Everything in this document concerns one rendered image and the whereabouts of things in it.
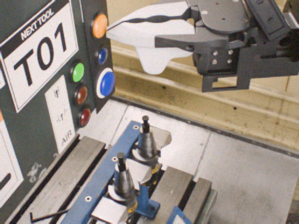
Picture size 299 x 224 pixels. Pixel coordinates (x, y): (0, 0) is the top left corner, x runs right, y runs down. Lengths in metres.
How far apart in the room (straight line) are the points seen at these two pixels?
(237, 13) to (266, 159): 1.09
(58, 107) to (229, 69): 0.19
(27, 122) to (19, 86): 0.04
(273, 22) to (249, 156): 1.09
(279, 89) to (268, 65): 0.86
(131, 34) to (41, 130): 0.13
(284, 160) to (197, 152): 0.27
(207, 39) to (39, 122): 0.18
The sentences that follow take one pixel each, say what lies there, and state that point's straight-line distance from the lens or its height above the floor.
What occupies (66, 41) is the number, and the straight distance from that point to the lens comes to 0.43.
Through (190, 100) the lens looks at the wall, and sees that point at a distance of 1.52.
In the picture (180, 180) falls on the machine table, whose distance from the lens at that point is 1.37.
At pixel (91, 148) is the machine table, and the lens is 1.46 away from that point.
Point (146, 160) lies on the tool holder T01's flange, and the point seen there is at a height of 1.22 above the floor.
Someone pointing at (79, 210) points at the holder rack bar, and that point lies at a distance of 0.93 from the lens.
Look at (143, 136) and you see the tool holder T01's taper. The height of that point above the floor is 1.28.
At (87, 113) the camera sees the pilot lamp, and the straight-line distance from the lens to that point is 0.50.
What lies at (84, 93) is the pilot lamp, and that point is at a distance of 0.48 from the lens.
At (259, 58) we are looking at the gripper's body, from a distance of 0.51.
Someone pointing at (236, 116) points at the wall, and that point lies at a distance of 1.50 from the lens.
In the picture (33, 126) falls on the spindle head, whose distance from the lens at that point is 0.43.
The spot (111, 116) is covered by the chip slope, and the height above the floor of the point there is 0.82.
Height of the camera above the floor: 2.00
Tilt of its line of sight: 41 degrees down
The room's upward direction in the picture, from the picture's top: 3 degrees counter-clockwise
